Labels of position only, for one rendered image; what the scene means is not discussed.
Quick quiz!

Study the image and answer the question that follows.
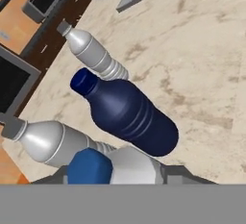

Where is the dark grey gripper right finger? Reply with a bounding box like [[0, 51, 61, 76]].
[[159, 163, 219, 186]]

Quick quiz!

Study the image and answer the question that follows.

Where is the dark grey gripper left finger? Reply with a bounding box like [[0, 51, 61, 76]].
[[30, 164, 69, 186]]

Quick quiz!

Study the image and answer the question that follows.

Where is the large grey ribbed bottle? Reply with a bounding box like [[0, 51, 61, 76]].
[[1, 116, 118, 169]]

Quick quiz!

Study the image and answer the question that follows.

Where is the white bottle with blue cap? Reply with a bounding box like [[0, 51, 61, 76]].
[[66, 145, 165, 186]]

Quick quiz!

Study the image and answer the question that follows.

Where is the dark blue plastic bottle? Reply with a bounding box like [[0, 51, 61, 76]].
[[69, 66, 180, 158]]

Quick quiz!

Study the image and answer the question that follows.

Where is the grey appliance with black front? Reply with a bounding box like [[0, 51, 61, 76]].
[[0, 44, 42, 124]]

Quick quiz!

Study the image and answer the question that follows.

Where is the small grey ribbed bottle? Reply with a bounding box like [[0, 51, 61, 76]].
[[56, 20, 130, 82]]

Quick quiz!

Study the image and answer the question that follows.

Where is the dark brown cupboard run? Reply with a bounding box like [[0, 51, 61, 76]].
[[13, 0, 94, 118]]

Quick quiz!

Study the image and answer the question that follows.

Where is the grey open box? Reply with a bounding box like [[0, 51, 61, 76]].
[[21, 0, 62, 24]]

